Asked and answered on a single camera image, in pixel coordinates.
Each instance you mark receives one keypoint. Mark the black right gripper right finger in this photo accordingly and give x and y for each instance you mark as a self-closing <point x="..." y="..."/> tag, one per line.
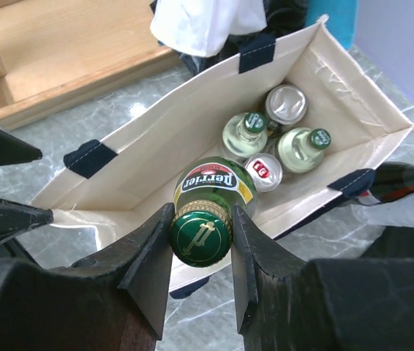
<point x="284" y="303"/>

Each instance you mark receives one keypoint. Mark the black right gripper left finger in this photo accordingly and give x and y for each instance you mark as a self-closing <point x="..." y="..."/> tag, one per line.
<point x="113" y="299"/>

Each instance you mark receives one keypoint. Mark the green glass bottle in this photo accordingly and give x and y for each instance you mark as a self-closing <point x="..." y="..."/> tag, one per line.
<point x="202" y="230"/>

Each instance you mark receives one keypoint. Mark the Coca-Cola glass bottle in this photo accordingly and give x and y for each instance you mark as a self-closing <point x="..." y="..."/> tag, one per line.
<point x="393" y="181"/>

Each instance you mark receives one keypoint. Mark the beige canvas tote bag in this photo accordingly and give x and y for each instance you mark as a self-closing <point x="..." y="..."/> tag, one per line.
<point x="115" y="184"/>

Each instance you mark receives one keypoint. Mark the wooden rack base tray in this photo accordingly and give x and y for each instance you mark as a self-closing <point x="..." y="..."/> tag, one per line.
<point x="58" y="54"/>

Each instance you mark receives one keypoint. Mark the black folded garment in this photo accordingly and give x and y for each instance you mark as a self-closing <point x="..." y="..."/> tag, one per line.
<point x="395" y="242"/>

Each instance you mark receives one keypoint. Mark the red-top drink can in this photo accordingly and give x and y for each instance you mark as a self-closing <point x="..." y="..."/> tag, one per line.
<point x="265" y="170"/>

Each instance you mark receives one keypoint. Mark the clear glass green-cap bottle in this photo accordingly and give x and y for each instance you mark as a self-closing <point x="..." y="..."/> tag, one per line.
<point x="244" y="135"/>

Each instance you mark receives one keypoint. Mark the silver-top drink can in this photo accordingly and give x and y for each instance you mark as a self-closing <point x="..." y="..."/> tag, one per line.
<point x="285" y="105"/>

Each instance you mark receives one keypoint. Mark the white pleated dress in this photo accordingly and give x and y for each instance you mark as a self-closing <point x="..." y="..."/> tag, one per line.
<point x="202" y="27"/>

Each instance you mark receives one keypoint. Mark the teal garment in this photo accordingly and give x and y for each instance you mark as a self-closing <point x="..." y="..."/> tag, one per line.
<point x="342" y="18"/>

